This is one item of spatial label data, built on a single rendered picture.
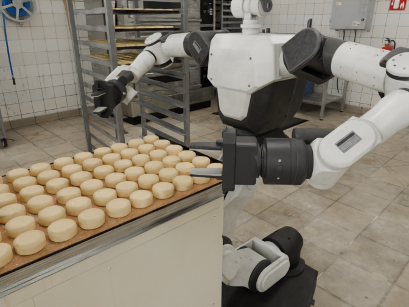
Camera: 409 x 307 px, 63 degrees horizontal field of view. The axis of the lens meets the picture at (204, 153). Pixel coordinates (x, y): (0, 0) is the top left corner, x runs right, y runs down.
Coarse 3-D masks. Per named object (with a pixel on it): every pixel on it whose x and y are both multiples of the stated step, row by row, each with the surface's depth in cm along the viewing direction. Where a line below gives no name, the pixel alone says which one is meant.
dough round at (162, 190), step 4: (156, 184) 77; (160, 184) 77; (164, 184) 77; (168, 184) 77; (172, 184) 78; (152, 188) 76; (156, 188) 75; (160, 188) 75; (164, 188) 75; (168, 188) 75; (172, 188) 76; (156, 192) 74; (160, 192) 74; (164, 192) 74; (168, 192) 74; (172, 192) 75; (156, 196) 75; (160, 196) 74; (164, 196) 74; (168, 196) 75
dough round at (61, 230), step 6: (54, 222) 62; (60, 222) 62; (66, 222) 62; (72, 222) 62; (48, 228) 61; (54, 228) 61; (60, 228) 61; (66, 228) 61; (72, 228) 61; (48, 234) 60; (54, 234) 59; (60, 234) 59; (66, 234) 60; (72, 234) 61; (54, 240) 60; (60, 240) 60; (66, 240) 60
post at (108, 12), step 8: (104, 0) 162; (104, 8) 164; (112, 16) 164; (112, 24) 166; (112, 32) 167; (112, 40) 168; (112, 48) 169; (112, 56) 170; (112, 64) 172; (120, 104) 181; (120, 112) 182; (120, 120) 184; (120, 128) 185; (120, 136) 187
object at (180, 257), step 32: (160, 224) 77; (192, 224) 84; (96, 256) 67; (128, 256) 73; (160, 256) 79; (192, 256) 88; (32, 288) 60; (64, 288) 64; (96, 288) 69; (128, 288) 75; (160, 288) 83; (192, 288) 91
